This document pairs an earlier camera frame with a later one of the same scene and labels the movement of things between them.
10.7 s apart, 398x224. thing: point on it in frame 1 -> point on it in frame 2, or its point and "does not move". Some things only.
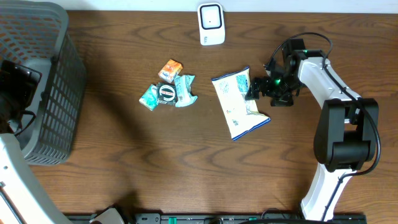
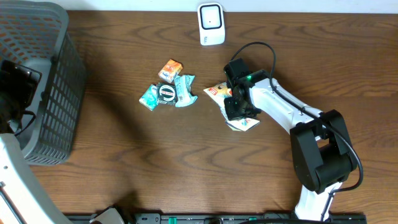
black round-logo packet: [166, 93] does not move
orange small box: [170, 70] does not move
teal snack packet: [184, 94] does not move
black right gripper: [283, 99] -> [232, 115]
